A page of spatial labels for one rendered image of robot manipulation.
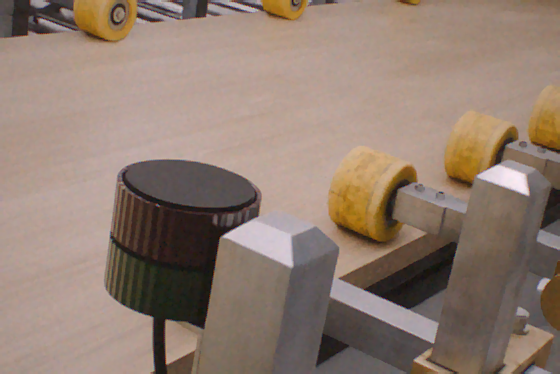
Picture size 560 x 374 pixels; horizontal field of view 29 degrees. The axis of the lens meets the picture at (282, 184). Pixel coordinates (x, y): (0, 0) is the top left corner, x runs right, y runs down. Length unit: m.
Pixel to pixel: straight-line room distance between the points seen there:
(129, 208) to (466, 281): 0.28
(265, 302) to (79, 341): 0.38
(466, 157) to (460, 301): 0.57
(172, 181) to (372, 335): 0.33
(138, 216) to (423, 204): 0.59
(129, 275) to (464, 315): 0.28
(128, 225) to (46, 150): 0.70
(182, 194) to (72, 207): 0.57
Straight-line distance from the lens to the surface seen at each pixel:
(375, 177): 0.99
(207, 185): 0.44
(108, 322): 0.81
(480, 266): 0.65
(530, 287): 1.52
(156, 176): 0.45
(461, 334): 0.67
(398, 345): 0.74
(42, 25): 2.06
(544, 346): 0.75
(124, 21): 1.62
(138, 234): 0.43
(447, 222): 0.99
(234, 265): 0.42
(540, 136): 1.46
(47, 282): 0.85
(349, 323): 0.76
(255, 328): 0.42
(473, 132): 1.22
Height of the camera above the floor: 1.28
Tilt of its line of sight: 20 degrees down
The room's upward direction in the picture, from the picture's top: 10 degrees clockwise
